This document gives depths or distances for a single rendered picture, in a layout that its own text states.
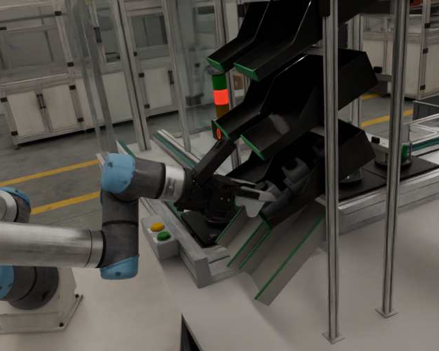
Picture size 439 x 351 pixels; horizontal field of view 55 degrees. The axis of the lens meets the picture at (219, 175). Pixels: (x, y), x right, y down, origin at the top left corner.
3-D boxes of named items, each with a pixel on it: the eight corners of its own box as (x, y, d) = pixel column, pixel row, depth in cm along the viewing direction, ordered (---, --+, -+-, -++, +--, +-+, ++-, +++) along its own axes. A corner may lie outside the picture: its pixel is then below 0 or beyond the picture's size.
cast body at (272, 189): (267, 220, 94) (252, 198, 91) (259, 213, 98) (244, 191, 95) (297, 197, 95) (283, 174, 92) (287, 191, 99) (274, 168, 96)
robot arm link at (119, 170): (102, 160, 86) (111, 143, 79) (153, 170, 91) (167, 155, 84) (97, 197, 83) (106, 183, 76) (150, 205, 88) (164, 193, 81)
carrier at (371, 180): (338, 204, 148) (338, 171, 143) (299, 182, 169) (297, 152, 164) (391, 186, 156) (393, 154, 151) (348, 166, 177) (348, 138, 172)
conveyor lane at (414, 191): (211, 283, 130) (208, 255, 126) (176, 235, 159) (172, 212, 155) (490, 178, 172) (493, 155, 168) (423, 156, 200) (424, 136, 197)
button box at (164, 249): (159, 261, 137) (156, 244, 135) (143, 233, 155) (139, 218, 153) (180, 254, 140) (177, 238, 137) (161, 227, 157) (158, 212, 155)
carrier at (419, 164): (392, 186, 156) (394, 154, 151) (348, 166, 177) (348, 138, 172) (440, 169, 165) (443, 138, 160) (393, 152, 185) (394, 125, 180)
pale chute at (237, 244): (239, 274, 112) (226, 267, 110) (226, 248, 124) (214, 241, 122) (306, 190, 108) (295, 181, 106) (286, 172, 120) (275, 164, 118)
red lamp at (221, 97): (218, 105, 149) (217, 91, 147) (212, 103, 153) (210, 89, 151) (230, 102, 150) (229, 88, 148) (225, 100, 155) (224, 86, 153)
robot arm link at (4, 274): (-13, 303, 108) (-50, 301, 95) (-6, 251, 113) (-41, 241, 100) (33, 300, 107) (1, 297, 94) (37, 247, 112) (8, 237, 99)
